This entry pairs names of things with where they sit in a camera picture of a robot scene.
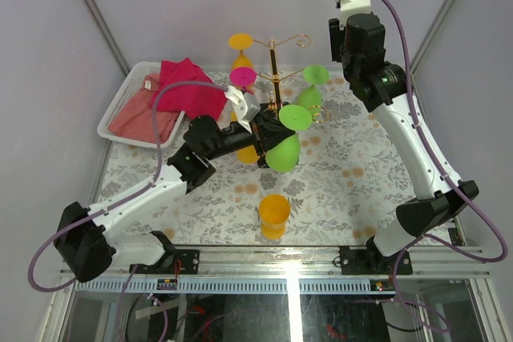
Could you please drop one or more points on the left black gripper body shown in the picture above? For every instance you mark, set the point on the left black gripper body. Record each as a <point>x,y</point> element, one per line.
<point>234,138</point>

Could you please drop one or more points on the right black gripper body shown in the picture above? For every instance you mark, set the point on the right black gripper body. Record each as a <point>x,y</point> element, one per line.
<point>349,68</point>

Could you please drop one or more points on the green wine glass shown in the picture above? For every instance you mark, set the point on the green wine glass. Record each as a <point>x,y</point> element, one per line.
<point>310,98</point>
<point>284,156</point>

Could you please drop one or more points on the magenta plastic wine glass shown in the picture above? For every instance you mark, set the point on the magenta plastic wine glass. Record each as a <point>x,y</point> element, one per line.
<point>243,77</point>

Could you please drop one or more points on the orange wine glass front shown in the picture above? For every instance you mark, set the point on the orange wine glass front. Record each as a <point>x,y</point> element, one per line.
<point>274,211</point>

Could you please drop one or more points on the orange plastic wine glass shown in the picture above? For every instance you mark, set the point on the orange plastic wine glass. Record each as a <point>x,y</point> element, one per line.
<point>241,42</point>

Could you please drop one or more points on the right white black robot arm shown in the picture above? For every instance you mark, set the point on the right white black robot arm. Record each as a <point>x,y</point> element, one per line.
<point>436,184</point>

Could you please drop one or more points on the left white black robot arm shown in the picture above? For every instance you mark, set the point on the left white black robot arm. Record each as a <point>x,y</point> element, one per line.
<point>91,239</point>

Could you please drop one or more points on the magenta cloth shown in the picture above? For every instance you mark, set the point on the magenta cloth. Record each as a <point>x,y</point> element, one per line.
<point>194,100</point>

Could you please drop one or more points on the pink cloth in basket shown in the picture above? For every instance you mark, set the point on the pink cloth in basket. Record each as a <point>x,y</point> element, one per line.
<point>134,121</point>

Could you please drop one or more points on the white plastic basket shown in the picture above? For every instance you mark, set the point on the white plastic basket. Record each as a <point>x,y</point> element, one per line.
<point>130,85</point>

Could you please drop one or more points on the floral table mat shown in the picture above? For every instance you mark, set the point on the floral table mat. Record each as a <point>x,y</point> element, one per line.
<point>344,189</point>

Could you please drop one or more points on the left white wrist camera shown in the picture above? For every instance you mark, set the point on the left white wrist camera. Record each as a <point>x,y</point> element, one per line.
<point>245,106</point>

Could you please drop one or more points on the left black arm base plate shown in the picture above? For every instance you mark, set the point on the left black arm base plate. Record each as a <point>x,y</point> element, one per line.
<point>180,262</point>

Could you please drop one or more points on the aluminium mounting rail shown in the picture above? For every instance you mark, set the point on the aluminium mounting rail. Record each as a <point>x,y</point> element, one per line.
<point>424,262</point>

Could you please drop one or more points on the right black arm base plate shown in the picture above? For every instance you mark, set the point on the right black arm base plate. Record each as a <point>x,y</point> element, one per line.
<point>364,261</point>

